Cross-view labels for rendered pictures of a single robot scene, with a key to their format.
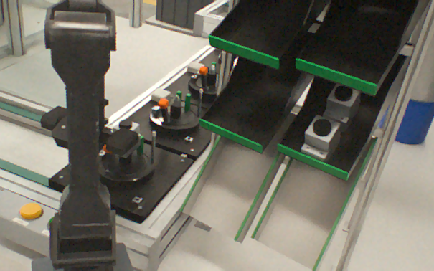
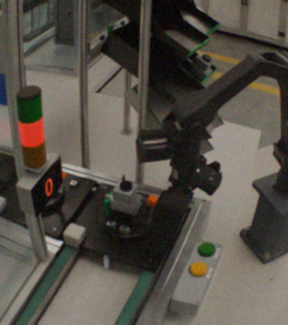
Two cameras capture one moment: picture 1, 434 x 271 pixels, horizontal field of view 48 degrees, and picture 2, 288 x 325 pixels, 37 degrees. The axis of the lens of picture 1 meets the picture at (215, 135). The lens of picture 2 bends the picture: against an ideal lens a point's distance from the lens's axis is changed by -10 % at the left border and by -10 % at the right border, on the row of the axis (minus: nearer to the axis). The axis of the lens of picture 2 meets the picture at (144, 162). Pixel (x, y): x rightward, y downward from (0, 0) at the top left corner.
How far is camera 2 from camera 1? 1.35 m
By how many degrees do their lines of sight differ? 71
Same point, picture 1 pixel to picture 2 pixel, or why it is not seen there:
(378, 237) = (133, 122)
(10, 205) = (192, 285)
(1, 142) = not seen: outside the picture
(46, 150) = (79, 298)
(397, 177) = (66, 105)
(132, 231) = (197, 213)
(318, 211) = not seen: hidden behind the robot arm
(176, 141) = (74, 192)
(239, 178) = not seen: hidden behind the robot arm
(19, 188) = (169, 286)
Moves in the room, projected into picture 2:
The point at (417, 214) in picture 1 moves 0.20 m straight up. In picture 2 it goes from (106, 104) to (107, 60)
